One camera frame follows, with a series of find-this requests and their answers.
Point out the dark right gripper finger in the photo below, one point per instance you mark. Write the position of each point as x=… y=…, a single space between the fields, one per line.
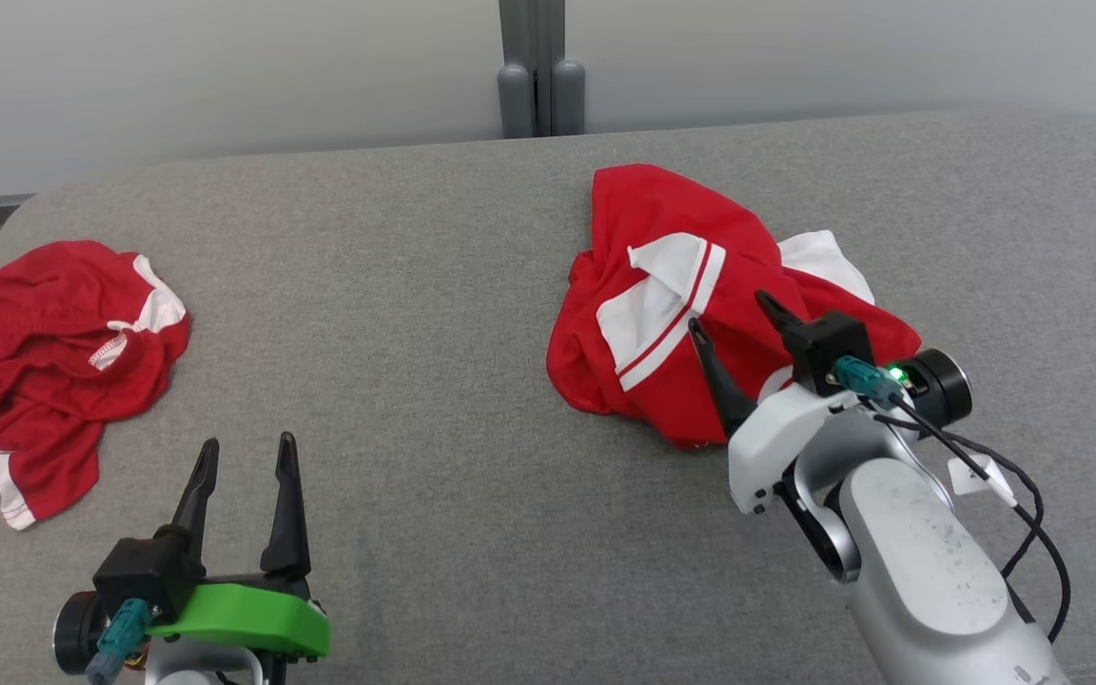
x=781 y=316
x=721 y=385

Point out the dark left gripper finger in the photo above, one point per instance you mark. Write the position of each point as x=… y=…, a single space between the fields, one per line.
x=198 y=504
x=287 y=514

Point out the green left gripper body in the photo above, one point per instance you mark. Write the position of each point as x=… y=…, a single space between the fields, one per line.
x=253 y=618

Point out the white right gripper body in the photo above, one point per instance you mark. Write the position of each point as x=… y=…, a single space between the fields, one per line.
x=776 y=438

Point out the red white sports shirt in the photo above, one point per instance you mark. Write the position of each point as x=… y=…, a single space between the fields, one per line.
x=643 y=209

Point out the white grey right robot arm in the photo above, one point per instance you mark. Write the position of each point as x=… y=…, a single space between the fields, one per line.
x=919 y=561

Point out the crumpled red white garment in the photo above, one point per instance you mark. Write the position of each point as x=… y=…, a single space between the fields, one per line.
x=34 y=314

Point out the grey fabric sofa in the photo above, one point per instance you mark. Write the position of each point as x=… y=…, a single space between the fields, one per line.
x=472 y=333

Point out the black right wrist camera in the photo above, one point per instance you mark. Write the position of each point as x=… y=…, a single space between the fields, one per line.
x=829 y=347

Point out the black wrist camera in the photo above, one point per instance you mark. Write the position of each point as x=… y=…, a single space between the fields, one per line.
x=144 y=571
x=829 y=347

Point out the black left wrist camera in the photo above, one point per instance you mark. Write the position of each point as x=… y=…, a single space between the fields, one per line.
x=144 y=571

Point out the grey partition post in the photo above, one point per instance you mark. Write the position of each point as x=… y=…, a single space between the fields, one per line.
x=540 y=48

